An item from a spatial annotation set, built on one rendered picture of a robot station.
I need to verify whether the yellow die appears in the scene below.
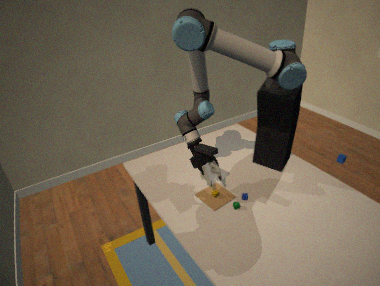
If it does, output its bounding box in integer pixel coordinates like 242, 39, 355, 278
212, 190, 219, 198

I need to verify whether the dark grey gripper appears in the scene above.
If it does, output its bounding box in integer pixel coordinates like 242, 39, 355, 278
187, 138, 222, 187

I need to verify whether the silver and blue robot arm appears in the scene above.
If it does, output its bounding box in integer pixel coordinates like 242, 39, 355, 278
172, 8, 307, 144

